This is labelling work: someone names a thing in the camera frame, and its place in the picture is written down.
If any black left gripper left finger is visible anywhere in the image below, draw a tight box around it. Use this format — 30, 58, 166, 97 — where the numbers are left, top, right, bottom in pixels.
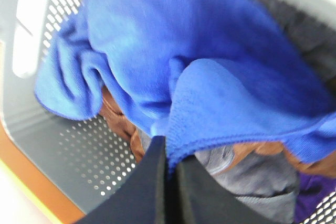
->
77, 136, 166, 224

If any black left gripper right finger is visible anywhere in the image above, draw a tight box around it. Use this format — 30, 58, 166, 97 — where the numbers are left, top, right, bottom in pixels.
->
175, 156, 272, 224

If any blue microfibre towel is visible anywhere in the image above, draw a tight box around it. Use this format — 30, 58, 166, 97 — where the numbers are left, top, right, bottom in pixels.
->
35, 0, 335, 169

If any grey cloth in basket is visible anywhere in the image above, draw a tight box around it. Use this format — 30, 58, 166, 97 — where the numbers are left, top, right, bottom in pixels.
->
138, 126, 301, 224

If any brown cloth in basket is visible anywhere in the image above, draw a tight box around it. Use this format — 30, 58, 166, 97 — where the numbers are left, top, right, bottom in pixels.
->
99, 87, 335, 178

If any purple cloth in basket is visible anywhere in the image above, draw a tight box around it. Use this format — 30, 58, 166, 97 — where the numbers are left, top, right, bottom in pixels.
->
294, 173, 335, 223

